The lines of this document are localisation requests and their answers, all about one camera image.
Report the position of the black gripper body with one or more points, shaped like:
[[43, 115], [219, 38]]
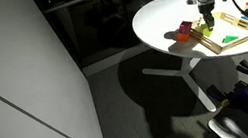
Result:
[[206, 8]]

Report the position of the magenta cube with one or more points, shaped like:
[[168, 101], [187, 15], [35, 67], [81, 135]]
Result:
[[185, 27]]

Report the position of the orange cube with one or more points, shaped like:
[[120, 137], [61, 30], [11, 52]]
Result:
[[182, 37]]

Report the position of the wooden tray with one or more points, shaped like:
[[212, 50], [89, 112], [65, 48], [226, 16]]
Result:
[[225, 30]]

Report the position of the green triangle block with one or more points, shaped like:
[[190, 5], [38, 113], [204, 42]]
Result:
[[229, 39]]

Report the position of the white table base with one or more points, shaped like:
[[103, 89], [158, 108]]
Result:
[[194, 84]]

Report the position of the dark spring clamp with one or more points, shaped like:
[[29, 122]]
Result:
[[217, 92]]

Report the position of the black flat plate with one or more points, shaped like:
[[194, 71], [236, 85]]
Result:
[[228, 129]]

